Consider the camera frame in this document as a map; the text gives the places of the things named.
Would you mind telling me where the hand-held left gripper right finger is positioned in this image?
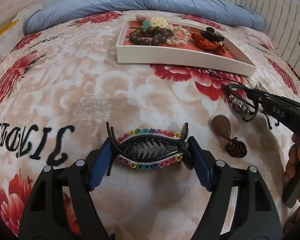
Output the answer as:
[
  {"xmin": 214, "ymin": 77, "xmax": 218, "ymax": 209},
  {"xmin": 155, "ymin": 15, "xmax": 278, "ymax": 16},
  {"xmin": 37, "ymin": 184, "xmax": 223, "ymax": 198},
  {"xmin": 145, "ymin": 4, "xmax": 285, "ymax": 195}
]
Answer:
[{"xmin": 187, "ymin": 136, "xmax": 283, "ymax": 240}]

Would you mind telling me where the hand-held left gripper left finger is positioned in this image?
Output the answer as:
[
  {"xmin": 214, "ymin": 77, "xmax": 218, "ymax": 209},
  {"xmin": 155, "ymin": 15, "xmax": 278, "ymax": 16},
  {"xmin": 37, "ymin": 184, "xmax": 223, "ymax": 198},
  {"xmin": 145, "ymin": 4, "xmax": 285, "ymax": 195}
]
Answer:
[{"xmin": 18, "ymin": 137, "xmax": 113, "ymax": 240}]

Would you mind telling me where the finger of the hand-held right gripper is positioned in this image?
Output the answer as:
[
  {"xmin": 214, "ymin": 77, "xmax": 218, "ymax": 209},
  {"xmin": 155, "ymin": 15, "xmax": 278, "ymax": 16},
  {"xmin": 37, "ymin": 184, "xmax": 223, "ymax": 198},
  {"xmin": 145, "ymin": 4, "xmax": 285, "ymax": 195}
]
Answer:
[{"xmin": 245, "ymin": 87, "xmax": 291, "ymax": 128}]

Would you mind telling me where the black cord bracelet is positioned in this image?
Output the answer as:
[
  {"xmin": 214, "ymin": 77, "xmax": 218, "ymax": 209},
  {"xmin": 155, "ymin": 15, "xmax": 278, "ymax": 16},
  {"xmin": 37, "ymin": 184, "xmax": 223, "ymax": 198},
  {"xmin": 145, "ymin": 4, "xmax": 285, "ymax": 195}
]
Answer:
[{"xmin": 225, "ymin": 84, "xmax": 280, "ymax": 130}]

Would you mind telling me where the rainbow rhinestone hair clip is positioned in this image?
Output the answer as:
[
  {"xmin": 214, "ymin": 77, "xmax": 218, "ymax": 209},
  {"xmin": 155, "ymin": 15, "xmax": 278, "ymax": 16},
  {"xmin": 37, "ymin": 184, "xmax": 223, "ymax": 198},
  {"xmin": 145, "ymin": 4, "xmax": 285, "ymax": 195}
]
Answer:
[{"xmin": 106, "ymin": 122, "xmax": 194, "ymax": 177}]

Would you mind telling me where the orange scrunchie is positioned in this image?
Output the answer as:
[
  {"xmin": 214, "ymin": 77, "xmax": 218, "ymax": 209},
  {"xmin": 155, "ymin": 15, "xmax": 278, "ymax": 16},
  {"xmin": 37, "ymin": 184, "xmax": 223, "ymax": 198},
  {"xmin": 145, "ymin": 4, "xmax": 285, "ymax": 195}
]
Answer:
[{"xmin": 191, "ymin": 31, "xmax": 227, "ymax": 55}]

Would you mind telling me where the black claw clip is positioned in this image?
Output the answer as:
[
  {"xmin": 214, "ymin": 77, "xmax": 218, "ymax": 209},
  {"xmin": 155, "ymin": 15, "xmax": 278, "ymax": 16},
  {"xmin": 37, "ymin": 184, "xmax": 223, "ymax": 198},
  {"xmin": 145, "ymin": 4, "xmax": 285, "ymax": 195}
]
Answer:
[{"xmin": 199, "ymin": 27, "xmax": 225, "ymax": 43}]

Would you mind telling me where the white tray with red lining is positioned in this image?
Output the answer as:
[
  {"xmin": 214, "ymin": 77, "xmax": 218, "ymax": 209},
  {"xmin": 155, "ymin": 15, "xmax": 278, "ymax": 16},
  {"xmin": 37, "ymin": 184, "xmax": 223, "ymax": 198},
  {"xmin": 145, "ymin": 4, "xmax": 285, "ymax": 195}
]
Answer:
[{"xmin": 116, "ymin": 17, "xmax": 257, "ymax": 77}]

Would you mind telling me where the white flower hair accessory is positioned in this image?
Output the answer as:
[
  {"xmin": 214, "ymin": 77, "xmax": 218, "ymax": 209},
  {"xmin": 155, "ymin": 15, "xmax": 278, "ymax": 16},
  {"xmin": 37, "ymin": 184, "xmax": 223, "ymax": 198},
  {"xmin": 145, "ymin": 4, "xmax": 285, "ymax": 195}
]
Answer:
[{"xmin": 165, "ymin": 24, "xmax": 198, "ymax": 47}]

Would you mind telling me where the brown wooden bead bracelet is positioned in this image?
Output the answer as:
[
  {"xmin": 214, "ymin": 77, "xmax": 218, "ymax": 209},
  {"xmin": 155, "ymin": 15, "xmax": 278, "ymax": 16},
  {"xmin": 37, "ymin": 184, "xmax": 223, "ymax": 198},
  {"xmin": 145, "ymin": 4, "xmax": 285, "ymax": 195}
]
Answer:
[{"xmin": 129, "ymin": 26, "xmax": 168, "ymax": 47}]

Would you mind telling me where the cream round ornament with teal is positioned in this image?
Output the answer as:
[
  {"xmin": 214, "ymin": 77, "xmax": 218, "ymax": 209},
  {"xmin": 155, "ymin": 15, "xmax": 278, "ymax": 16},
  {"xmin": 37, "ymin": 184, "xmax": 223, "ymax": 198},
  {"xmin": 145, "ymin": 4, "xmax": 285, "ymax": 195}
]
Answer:
[{"xmin": 141, "ymin": 16, "xmax": 169, "ymax": 30}]

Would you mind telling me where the person's right hand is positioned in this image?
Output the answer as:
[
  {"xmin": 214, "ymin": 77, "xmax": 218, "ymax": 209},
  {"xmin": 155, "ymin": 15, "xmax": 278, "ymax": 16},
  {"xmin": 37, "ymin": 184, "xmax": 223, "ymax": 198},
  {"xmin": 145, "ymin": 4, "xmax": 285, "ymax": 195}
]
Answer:
[{"xmin": 284, "ymin": 132, "xmax": 300, "ymax": 205}]

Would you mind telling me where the brown teardrop pendant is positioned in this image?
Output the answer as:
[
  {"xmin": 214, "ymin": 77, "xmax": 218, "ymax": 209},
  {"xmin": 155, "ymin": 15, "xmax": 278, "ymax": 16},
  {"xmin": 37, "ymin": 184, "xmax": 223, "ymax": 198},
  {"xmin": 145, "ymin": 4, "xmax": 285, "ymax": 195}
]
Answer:
[{"xmin": 212, "ymin": 115, "xmax": 248, "ymax": 158}]

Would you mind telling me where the floral printed blanket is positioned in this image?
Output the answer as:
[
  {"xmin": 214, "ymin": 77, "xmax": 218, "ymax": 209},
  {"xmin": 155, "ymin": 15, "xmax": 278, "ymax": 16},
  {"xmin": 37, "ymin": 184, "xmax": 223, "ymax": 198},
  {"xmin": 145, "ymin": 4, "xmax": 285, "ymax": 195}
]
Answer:
[{"xmin": 0, "ymin": 10, "xmax": 300, "ymax": 240}]

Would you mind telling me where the rolled blue quilt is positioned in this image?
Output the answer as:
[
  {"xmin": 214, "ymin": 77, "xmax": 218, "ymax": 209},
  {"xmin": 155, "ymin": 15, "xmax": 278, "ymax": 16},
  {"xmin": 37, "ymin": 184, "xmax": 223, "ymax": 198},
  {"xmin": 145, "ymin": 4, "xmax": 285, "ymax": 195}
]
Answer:
[{"xmin": 23, "ymin": 0, "xmax": 265, "ymax": 36}]

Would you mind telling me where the yellow tape strip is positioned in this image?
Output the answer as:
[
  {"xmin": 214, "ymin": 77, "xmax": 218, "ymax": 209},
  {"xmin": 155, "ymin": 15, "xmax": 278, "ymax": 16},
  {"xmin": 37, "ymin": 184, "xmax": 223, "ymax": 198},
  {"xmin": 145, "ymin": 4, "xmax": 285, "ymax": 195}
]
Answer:
[{"xmin": 0, "ymin": 19, "xmax": 20, "ymax": 44}]

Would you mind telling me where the pink padded board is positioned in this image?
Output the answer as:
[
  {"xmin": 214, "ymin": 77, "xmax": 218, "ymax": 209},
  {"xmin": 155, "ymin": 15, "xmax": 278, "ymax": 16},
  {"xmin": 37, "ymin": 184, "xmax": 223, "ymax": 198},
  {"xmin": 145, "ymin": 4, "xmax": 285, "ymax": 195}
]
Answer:
[{"xmin": 0, "ymin": 0, "xmax": 40, "ymax": 38}]

